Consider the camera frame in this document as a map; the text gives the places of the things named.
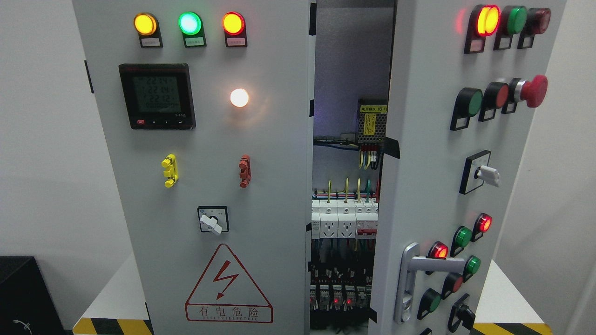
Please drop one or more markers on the grey cabinet door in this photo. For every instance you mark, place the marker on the grey cabinet door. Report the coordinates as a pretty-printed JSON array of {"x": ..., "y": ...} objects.
[
  {"x": 451, "y": 65},
  {"x": 268, "y": 219}
]

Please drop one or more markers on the red indicator light left door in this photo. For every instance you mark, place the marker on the red indicator light left door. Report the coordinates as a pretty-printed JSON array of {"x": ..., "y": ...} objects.
[{"x": 234, "y": 28}]

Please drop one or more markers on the green indicator light left door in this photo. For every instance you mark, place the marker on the green indicator light left door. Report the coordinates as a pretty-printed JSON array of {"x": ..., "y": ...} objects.
[{"x": 191, "y": 26}]

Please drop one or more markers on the yellow indicator light left door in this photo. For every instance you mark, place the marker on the yellow indicator light left door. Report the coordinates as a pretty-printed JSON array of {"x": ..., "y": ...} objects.
[{"x": 148, "y": 30}]

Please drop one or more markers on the red terminal connector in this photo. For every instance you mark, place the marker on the red terminal connector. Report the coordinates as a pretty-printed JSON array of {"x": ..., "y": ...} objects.
[{"x": 245, "y": 170}]

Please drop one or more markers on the white socket breaker row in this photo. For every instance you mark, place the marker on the white socket breaker row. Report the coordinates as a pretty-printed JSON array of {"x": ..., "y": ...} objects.
[{"x": 344, "y": 219}]

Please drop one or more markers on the metal mesh power supply module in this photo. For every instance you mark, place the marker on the metal mesh power supply module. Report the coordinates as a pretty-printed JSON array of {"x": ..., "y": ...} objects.
[{"x": 372, "y": 117}]

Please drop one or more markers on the white glowing indicator lamp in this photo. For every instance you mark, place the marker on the white glowing indicator lamp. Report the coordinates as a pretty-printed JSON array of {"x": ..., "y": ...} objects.
[{"x": 239, "y": 97}]

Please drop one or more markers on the yellow terminal connector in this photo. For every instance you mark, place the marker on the yellow terminal connector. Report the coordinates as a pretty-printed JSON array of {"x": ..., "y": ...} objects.
[{"x": 170, "y": 170}]

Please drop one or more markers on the lower white breaker relay row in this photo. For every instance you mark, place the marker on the lower white breaker relay row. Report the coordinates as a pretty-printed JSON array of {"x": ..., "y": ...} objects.
[{"x": 339, "y": 288}]

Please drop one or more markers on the red electric hazard warning sticker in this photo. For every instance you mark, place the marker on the red electric hazard warning sticker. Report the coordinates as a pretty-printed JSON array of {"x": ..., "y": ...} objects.
[{"x": 226, "y": 292}]

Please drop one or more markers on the black digital power meter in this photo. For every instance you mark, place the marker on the black digital power meter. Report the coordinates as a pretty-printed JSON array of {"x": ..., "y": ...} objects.
[{"x": 158, "y": 96}]

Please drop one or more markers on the red mushroom emergency stop button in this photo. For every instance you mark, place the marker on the red mushroom emergency stop button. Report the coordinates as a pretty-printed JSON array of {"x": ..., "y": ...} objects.
[{"x": 531, "y": 91}]

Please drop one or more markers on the black box lower left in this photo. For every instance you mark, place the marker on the black box lower left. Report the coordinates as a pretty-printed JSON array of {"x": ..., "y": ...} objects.
[{"x": 26, "y": 307}]

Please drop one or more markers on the white rotary selector switch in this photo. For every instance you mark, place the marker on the white rotary selector switch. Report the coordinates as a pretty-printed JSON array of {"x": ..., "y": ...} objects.
[{"x": 213, "y": 219}]

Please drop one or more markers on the silver door handle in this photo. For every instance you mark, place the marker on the silver door handle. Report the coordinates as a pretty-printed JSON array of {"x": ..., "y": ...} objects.
[{"x": 411, "y": 263}]

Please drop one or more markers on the white rotary switch right door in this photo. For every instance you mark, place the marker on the white rotary switch right door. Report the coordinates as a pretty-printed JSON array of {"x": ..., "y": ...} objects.
[{"x": 477, "y": 172}]

